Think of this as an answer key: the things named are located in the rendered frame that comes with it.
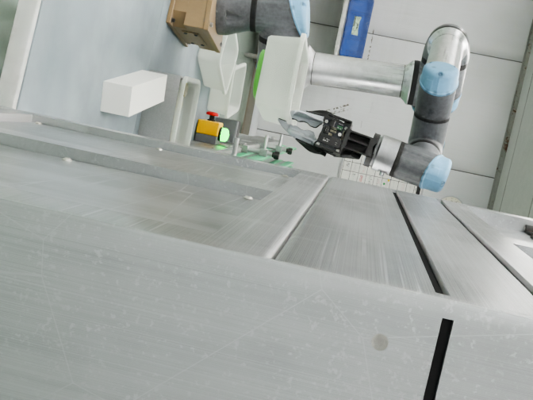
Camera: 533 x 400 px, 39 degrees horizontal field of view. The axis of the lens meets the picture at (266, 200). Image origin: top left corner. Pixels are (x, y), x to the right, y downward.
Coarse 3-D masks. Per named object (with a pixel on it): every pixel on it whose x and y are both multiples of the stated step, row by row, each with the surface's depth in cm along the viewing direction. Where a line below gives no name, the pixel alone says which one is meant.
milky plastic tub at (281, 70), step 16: (272, 48) 149; (288, 48) 148; (304, 48) 156; (272, 64) 148; (288, 64) 148; (304, 64) 167; (256, 80) 150; (272, 80) 148; (288, 80) 147; (304, 80) 168; (256, 96) 148; (272, 96) 148; (288, 96) 146; (272, 112) 153; (288, 112) 147
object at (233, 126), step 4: (216, 120) 263; (220, 120) 263; (224, 120) 262; (228, 120) 262; (232, 120) 263; (224, 124) 262; (228, 124) 262; (232, 124) 262; (236, 124) 262; (240, 124) 269; (228, 128) 262; (232, 128) 262; (236, 128) 262; (232, 132) 262; (236, 132) 264; (232, 136) 263; (236, 136) 266; (228, 140) 263; (232, 140) 263
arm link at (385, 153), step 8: (384, 136) 151; (376, 144) 150; (384, 144) 149; (392, 144) 149; (400, 144) 150; (376, 152) 149; (384, 152) 149; (392, 152) 149; (376, 160) 149; (384, 160) 149; (392, 160) 149; (376, 168) 151; (384, 168) 150
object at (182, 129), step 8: (184, 80) 175; (192, 80) 181; (184, 88) 175; (192, 88) 191; (200, 88) 191; (192, 96) 191; (176, 104) 176; (184, 104) 191; (192, 104) 191; (176, 112) 176; (184, 112) 192; (192, 112) 191; (176, 120) 176; (184, 120) 192; (192, 120) 192; (176, 128) 176; (184, 128) 192; (192, 128) 192; (176, 136) 192; (184, 136) 192; (184, 144) 193
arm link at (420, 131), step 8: (416, 120) 155; (416, 128) 155; (424, 128) 154; (432, 128) 153; (440, 128) 154; (416, 136) 156; (424, 136) 155; (432, 136) 154; (440, 136) 155; (440, 144) 156; (440, 152) 155
